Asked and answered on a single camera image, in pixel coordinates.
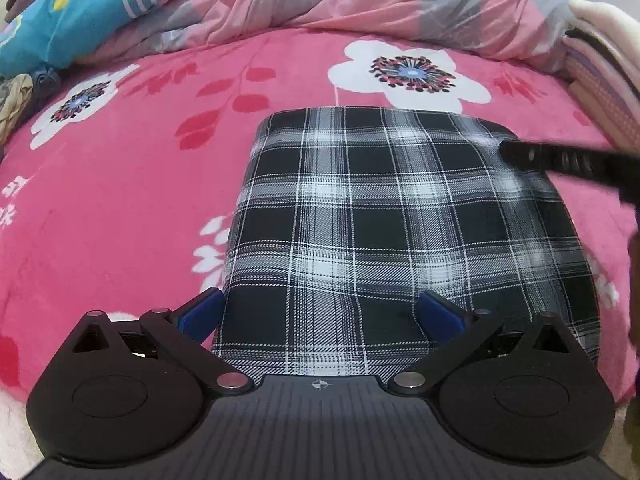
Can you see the navy cloth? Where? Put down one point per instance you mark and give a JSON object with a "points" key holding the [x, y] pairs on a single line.
{"points": [[46, 79]]}

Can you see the person's cream fleece jacket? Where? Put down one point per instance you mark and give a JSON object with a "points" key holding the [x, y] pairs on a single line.
{"points": [[12, 435]]}

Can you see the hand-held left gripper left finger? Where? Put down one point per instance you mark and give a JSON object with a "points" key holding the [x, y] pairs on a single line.
{"points": [[202, 317]]}

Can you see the black white plaid garment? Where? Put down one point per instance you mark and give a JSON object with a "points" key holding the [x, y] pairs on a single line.
{"points": [[375, 235]]}

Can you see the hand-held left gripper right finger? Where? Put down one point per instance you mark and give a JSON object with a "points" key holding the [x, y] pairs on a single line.
{"points": [[440, 317]]}

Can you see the tan cloth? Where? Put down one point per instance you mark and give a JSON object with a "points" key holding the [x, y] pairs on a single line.
{"points": [[15, 105]]}

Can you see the stack of folded clothes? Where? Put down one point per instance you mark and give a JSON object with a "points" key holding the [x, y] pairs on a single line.
{"points": [[610, 60]]}

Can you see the mauve cloth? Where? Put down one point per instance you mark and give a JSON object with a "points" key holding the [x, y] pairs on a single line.
{"points": [[22, 2]]}

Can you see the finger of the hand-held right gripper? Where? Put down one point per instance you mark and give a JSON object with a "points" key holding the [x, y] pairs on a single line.
{"points": [[527, 156]]}

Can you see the pink floral bed sheet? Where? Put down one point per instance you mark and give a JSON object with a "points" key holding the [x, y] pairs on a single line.
{"points": [[125, 210]]}

